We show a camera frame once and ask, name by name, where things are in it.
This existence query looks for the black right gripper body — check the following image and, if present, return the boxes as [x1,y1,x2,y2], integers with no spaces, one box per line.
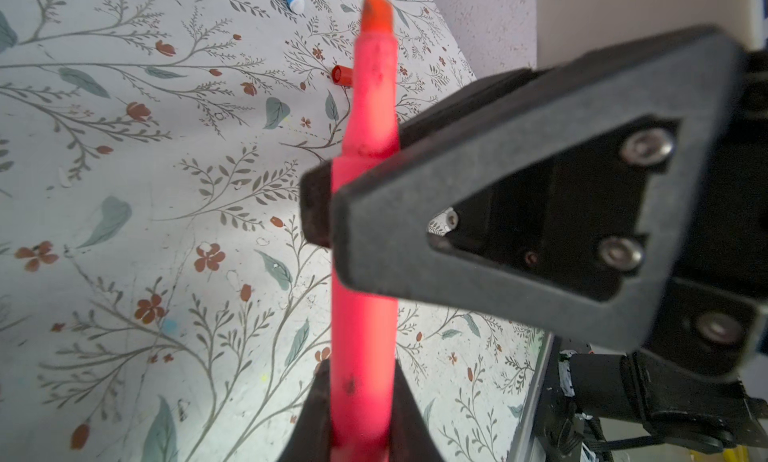
[430,48,767,379]

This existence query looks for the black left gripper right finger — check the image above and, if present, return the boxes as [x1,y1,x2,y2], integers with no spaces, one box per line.
[389,361,444,462]

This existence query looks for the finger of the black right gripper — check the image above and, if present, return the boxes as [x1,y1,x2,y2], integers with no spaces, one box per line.
[298,65,535,250]
[331,26,750,351]

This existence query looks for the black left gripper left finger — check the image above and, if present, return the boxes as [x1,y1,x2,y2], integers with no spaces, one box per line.
[277,360,332,462]

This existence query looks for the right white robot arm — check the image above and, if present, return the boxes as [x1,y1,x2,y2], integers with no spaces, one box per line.
[300,26,767,461]

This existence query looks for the red pen cap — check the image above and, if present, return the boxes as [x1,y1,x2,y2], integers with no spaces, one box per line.
[331,66,354,88]

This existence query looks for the red-pink highlighter pen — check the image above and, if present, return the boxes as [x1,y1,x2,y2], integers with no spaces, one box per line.
[330,0,400,461]

